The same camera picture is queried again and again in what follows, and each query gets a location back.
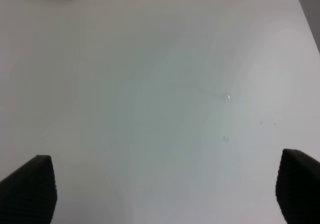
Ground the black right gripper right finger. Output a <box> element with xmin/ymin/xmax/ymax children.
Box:
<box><xmin>275</xmin><ymin>149</ymin><xmax>320</xmax><ymax>224</ymax></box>

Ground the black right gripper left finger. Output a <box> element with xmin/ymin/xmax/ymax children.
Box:
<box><xmin>0</xmin><ymin>155</ymin><xmax>58</xmax><ymax>224</ymax></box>

